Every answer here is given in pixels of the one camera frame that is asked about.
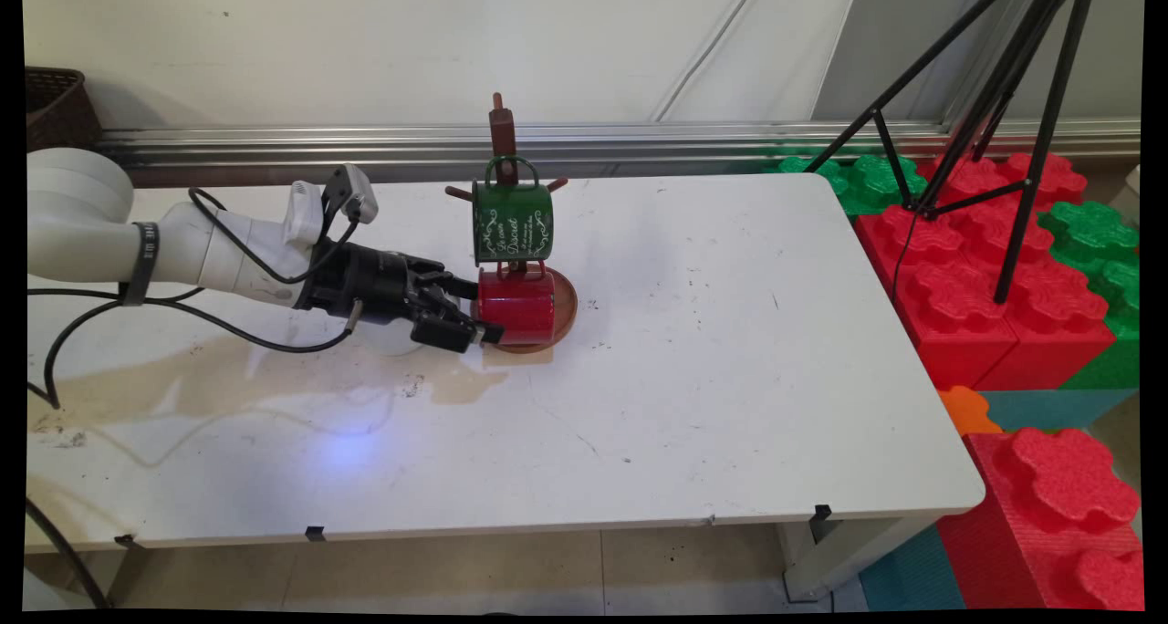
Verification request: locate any teal foam mat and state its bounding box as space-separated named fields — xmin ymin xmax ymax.
xmin=978 ymin=388 xmax=1138 ymax=434

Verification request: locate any green enamel mug white print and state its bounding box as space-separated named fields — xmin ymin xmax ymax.
xmin=472 ymin=155 xmax=556 ymax=267

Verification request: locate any black tripod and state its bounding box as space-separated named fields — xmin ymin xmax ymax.
xmin=803 ymin=0 xmax=1098 ymax=306

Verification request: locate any black camera cable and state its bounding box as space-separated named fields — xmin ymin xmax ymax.
xmin=187 ymin=186 xmax=362 ymax=286

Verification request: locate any black strap on arm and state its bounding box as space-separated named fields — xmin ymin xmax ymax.
xmin=119 ymin=222 xmax=162 ymax=308

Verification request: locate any large red foam block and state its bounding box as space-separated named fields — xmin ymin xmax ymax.
xmin=853 ymin=150 xmax=1118 ymax=393

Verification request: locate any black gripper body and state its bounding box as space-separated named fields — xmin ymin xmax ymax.
xmin=297 ymin=243 xmax=432 ymax=326

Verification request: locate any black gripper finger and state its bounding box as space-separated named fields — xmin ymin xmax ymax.
xmin=414 ymin=259 xmax=481 ymax=301
xmin=411 ymin=299 xmax=506 ymax=354

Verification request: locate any white wall cable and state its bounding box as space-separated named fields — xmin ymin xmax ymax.
xmin=650 ymin=0 xmax=764 ymax=123

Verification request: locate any brown wooden mug tree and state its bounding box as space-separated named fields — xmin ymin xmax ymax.
xmin=444 ymin=92 xmax=579 ymax=356

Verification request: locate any aluminium rail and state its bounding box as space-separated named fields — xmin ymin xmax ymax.
xmin=99 ymin=118 xmax=1142 ymax=184

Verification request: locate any orange foam piece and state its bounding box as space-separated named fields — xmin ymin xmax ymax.
xmin=937 ymin=386 xmax=1004 ymax=438

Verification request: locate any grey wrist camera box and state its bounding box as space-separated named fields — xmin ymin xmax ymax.
xmin=290 ymin=162 xmax=380 ymax=244

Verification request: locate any white table leg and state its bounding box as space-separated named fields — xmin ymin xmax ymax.
xmin=778 ymin=515 xmax=938 ymax=603

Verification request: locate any black cable below table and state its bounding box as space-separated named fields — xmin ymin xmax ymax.
xmin=26 ymin=496 xmax=112 ymax=608

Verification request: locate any green foam block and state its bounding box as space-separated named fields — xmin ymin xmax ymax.
xmin=1038 ymin=200 xmax=1142 ymax=390
xmin=765 ymin=145 xmax=929 ymax=217

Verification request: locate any red enamel mug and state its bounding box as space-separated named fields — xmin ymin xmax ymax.
xmin=475 ymin=261 xmax=558 ymax=348

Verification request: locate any thin black tripod cable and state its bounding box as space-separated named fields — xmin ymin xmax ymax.
xmin=890 ymin=206 xmax=918 ymax=301

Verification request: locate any dark brown wicker basket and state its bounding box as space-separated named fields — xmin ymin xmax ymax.
xmin=26 ymin=67 xmax=104 ymax=154

